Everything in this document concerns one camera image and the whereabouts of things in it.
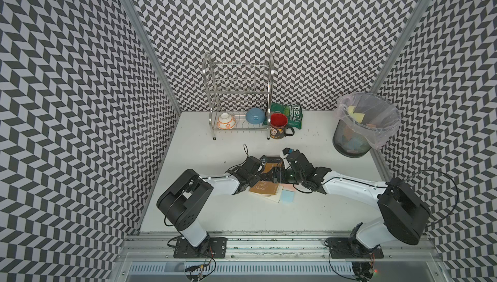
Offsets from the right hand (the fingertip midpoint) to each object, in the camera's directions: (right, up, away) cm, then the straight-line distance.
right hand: (273, 178), depth 84 cm
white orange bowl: (-24, +26, +18) cm, 39 cm away
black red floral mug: (+4, +22, +16) cm, 27 cm away
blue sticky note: (+6, -8, 0) cm, 10 cm away
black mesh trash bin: (+37, +17, +5) cm, 41 cm away
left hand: (-10, +1, +10) cm, 14 cm away
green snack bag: (+15, +32, +31) cm, 47 cm away
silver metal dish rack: (-18, +43, +31) cm, 56 cm away
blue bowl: (-8, +29, +23) cm, 38 cm away
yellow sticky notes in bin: (+44, +28, +12) cm, 54 cm away
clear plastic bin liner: (+49, +27, +6) cm, 57 cm away
